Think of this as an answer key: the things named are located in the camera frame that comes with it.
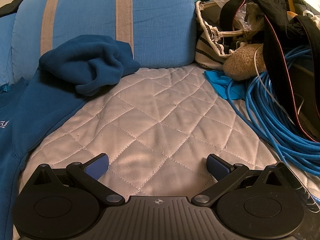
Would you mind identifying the black strap with red edge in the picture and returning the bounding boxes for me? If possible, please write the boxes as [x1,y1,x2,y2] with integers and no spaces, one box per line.
[220,0,320,143]

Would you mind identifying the black garment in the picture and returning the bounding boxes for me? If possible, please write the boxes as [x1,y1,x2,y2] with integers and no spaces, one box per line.
[249,0,313,30]

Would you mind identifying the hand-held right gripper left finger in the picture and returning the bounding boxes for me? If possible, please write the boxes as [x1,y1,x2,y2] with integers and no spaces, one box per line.
[32,153,125,207]

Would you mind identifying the thin white cable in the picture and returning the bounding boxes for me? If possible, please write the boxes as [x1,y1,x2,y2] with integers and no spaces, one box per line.
[252,47,295,124]

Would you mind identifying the tan plush toy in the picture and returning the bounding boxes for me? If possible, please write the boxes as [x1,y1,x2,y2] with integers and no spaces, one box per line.
[222,44,267,80]

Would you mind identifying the white plastic bag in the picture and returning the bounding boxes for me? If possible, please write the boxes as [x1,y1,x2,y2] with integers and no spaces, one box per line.
[302,5,320,24]

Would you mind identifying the tan strap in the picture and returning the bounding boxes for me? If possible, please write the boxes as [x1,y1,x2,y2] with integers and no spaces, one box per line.
[284,0,296,15]

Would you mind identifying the black bag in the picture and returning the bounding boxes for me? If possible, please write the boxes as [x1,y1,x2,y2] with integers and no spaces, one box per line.
[292,65,320,140]

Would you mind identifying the striped woven bag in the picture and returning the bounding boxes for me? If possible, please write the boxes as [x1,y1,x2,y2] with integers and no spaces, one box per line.
[194,0,250,70]

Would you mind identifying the blue sweatshirt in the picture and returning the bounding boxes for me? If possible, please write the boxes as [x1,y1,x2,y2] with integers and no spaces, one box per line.
[0,35,141,233]

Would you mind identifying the turquoise cloth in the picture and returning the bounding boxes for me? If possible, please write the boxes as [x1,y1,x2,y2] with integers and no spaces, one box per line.
[204,70,247,100]

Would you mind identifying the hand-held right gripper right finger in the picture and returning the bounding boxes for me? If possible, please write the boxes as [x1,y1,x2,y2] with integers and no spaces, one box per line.
[191,154,285,207]

